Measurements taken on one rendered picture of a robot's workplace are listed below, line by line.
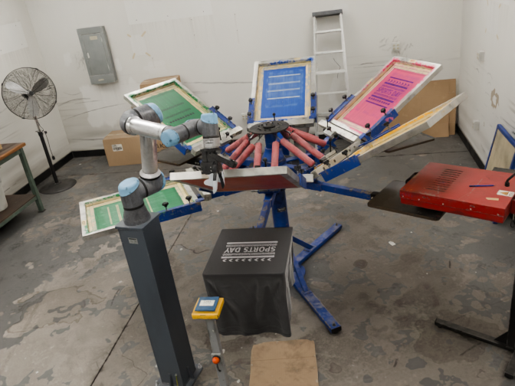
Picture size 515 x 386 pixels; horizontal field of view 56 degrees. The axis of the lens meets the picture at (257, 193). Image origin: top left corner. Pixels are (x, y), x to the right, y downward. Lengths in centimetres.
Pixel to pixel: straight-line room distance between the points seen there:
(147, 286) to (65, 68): 540
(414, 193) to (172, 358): 178
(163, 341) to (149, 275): 50
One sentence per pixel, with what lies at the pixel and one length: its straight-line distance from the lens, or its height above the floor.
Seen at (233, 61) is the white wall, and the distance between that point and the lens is 697.
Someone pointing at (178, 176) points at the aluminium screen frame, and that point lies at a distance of 242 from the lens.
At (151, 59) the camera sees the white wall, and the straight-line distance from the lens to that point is 731.
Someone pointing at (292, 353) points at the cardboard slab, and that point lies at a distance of 345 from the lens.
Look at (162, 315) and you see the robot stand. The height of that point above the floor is 60.
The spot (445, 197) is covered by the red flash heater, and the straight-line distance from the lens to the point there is 288.
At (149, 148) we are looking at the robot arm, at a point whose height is 160.
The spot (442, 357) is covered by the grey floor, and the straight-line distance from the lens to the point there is 347.
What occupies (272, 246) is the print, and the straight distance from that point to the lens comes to 277.
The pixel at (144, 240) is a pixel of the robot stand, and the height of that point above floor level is 112.
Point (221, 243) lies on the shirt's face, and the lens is 288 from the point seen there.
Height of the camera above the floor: 239
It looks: 25 degrees down
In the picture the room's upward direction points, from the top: 8 degrees counter-clockwise
